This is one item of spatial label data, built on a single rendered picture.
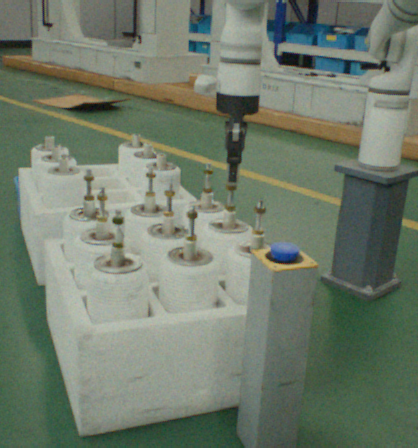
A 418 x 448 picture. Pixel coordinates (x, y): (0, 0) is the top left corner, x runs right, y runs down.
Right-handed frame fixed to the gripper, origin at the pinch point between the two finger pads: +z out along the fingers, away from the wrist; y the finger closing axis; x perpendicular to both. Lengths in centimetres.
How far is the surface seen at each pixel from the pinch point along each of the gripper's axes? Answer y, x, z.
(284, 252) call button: -30.2, -7.4, 2.6
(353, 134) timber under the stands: 199, -60, 30
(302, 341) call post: -30.6, -11.1, 15.8
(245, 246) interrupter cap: -9.8, -2.9, 10.2
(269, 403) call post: -32.3, -7.2, 25.3
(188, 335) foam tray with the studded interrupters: -23.6, 5.4, 20.1
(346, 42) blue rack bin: 532, -108, 3
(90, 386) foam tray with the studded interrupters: -29.6, 19.3, 26.4
